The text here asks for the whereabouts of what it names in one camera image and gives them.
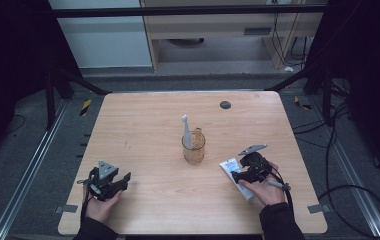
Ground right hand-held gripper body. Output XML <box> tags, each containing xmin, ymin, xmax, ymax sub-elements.
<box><xmin>237</xmin><ymin>143</ymin><xmax>274</xmax><ymax>185</ymax></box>

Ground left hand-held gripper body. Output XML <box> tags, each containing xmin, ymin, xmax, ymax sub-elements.
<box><xmin>77</xmin><ymin>160</ymin><xmax>126</xmax><ymax>202</ymax></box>

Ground white toothpaste tube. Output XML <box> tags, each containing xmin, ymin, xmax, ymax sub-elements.
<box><xmin>219</xmin><ymin>157</ymin><xmax>257</xmax><ymax>203</ymax></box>

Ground clear amber cup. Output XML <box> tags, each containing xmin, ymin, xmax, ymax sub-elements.
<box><xmin>181</xmin><ymin>127</ymin><xmax>207</xmax><ymax>165</ymax></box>

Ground white electric toothbrush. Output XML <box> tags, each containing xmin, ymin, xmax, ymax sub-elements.
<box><xmin>180</xmin><ymin>114</ymin><xmax>193</xmax><ymax>151</ymax></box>

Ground person's left hand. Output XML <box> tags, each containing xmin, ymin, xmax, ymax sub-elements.
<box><xmin>83</xmin><ymin>189</ymin><xmax>123</xmax><ymax>224</ymax></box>

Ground person's right hand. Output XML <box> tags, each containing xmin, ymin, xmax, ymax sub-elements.
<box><xmin>238</xmin><ymin>162</ymin><xmax>286</xmax><ymax>207</ymax></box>

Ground grey tape piece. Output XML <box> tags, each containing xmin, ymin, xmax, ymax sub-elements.
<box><xmin>307</xmin><ymin>203</ymin><xmax>331</xmax><ymax>215</ymax></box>
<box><xmin>54</xmin><ymin>204</ymin><xmax>79</xmax><ymax>215</ymax></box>

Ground yellow black striped tape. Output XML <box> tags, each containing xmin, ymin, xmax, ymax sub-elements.
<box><xmin>79</xmin><ymin>98</ymin><xmax>93</xmax><ymax>117</ymax></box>
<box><xmin>293</xmin><ymin>95</ymin><xmax>313</xmax><ymax>111</ymax></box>

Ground black metal stand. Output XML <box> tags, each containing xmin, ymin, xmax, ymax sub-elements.
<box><xmin>264</xmin><ymin>61</ymin><xmax>334</xmax><ymax>125</ymax></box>
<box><xmin>43</xmin><ymin>64</ymin><xmax>112</xmax><ymax>132</ymax></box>

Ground white cabinet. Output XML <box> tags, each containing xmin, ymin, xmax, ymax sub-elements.
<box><xmin>46</xmin><ymin>0</ymin><xmax>153</xmax><ymax>70</ymax></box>

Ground dark curtain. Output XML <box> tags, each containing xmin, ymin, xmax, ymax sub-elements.
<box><xmin>0</xmin><ymin>0</ymin><xmax>81</xmax><ymax>169</ymax></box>
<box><xmin>304</xmin><ymin>0</ymin><xmax>380</xmax><ymax>186</ymax></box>

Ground light wooden desk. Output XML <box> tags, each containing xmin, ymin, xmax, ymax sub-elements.
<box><xmin>139</xmin><ymin>0</ymin><xmax>328</xmax><ymax>72</ymax></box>

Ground black horizontal metal bar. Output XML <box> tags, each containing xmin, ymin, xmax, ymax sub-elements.
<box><xmin>49</xmin><ymin>4</ymin><xmax>329</xmax><ymax>19</ymax></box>

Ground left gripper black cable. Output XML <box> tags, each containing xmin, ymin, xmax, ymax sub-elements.
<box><xmin>77</xmin><ymin>179</ymin><xmax>94</xmax><ymax>223</ymax></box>

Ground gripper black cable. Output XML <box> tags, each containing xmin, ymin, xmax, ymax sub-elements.
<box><xmin>262</xmin><ymin>164</ymin><xmax>295</xmax><ymax>216</ymax></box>
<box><xmin>77</xmin><ymin>179</ymin><xmax>94</xmax><ymax>223</ymax></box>

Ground grey cable plug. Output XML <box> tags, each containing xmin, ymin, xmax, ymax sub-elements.
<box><xmin>266</xmin><ymin>179</ymin><xmax>292</xmax><ymax>192</ymax></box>

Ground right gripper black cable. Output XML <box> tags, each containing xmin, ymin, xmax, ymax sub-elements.
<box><xmin>262</xmin><ymin>164</ymin><xmax>295</xmax><ymax>216</ymax></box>

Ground aluminium floor rail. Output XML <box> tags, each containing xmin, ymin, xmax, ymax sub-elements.
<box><xmin>0</xmin><ymin>99</ymin><xmax>70</xmax><ymax>240</ymax></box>
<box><xmin>307</xmin><ymin>95</ymin><xmax>380</xmax><ymax>240</ymax></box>

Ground black looped floor cable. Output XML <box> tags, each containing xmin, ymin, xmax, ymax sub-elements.
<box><xmin>292</xmin><ymin>101</ymin><xmax>380</xmax><ymax>240</ymax></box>

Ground thin black floor cable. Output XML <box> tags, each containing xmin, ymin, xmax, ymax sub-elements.
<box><xmin>5</xmin><ymin>114</ymin><xmax>27</xmax><ymax>135</ymax></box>

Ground black hanging cables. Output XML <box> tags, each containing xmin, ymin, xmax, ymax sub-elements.
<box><xmin>270</xmin><ymin>13</ymin><xmax>308</xmax><ymax>68</ymax></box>

